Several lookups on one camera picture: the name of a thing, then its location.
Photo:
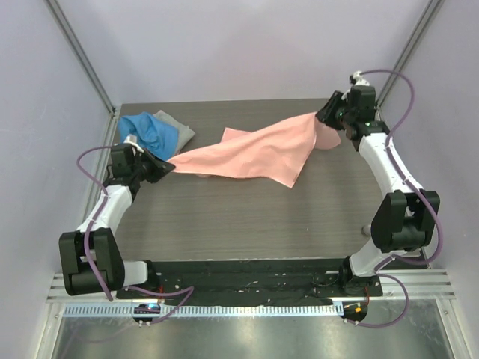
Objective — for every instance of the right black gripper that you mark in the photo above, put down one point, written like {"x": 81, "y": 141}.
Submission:
{"x": 326, "y": 115}

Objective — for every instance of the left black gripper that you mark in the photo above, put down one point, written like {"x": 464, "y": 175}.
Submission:
{"x": 160, "y": 167}

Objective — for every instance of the pink satin napkin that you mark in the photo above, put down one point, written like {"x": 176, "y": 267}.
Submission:
{"x": 277, "y": 152}

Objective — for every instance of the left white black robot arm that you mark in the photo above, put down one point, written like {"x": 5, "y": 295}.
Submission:
{"x": 90, "y": 258}

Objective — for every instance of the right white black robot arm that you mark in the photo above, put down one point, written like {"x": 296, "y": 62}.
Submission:
{"x": 406, "y": 218}

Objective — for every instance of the blue cloth napkin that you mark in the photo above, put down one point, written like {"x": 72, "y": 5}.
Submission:
{"x": 152, "y": 134}

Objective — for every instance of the grey cloth napkin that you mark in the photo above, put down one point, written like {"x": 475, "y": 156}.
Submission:
{"x": 185, "y": 133}

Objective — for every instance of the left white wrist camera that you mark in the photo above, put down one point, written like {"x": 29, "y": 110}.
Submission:
{"x": 132, "y": 140}

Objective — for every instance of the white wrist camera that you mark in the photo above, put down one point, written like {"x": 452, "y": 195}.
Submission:
{"x": 357, "y": 79}
{"x": 132, "y": 140}

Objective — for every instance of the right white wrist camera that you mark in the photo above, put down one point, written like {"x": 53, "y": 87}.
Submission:
{"x": 357, "y": 79}

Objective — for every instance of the left aluminium frame post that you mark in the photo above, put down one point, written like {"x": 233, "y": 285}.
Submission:
{"x": 75, "y": 45}

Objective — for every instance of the aluminium frame post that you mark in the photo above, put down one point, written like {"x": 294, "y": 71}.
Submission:
{"x": 418, "y": 32}
{"x": 75, "y": 45}

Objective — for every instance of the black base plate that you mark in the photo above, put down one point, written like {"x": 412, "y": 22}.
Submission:
{"x": 264, "y": 282}

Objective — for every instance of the right aluminium frame post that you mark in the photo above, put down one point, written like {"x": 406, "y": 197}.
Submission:
{"x": 418, "y": 32}

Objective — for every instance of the white slotted cable duct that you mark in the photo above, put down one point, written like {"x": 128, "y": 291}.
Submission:
{"x": 150, "y": 310}

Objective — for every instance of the aluminium front rail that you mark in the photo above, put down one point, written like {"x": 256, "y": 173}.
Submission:
{"x": 419, "y": 283}

